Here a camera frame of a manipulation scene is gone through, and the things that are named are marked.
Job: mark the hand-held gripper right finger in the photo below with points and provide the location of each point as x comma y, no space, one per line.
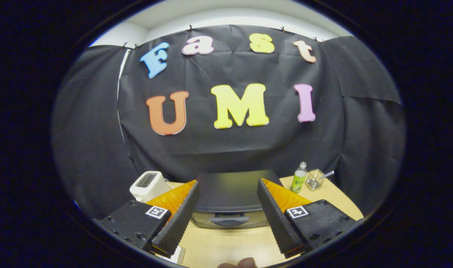
278,223

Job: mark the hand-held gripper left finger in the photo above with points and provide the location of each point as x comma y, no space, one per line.
176,223

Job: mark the black toaster oven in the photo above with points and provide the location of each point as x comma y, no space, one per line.
230,190

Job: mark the white pop-up toaster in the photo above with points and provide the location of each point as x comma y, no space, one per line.
148,186

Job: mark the green label bottle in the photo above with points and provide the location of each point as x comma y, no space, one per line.
298,180

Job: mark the clear glass cup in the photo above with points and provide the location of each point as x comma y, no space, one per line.
314,182

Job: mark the metal spoon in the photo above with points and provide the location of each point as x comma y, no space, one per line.
326,174

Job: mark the black backdrop cloth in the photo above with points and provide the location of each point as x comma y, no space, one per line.
230,149

